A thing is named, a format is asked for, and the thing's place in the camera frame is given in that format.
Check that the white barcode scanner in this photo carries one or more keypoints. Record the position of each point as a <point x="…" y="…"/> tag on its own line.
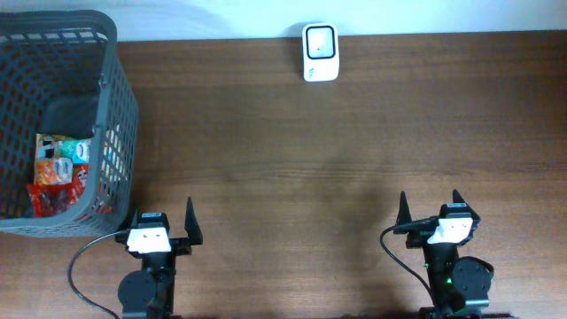
<point x="320" y="50"/>

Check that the grey plastic mesh basket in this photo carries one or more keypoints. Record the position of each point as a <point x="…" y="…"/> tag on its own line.
<point x="61" y="75"/>

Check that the teal tissue pack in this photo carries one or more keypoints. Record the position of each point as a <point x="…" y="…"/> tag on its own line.
<point x="77" y="151"/>

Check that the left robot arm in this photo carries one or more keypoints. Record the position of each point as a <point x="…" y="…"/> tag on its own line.
<point x="150" y="291"/>

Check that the orange tissue pack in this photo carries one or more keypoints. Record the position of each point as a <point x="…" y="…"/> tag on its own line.
<point x="53" y="171"/>

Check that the yellow snack bag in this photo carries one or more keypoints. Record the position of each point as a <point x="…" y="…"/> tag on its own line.
<point x="48" y="146"/>

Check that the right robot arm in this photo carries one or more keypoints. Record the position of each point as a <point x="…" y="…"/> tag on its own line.
<point x="458" y="286"/>

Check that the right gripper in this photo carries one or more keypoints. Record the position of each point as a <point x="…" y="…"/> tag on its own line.
<point x="405" y="214"/>

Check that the red Hacks candy bag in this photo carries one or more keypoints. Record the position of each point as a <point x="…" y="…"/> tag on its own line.
<point x="51" y="200"/>

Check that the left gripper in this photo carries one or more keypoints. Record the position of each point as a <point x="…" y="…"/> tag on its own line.
<point x="180" y="244"/>

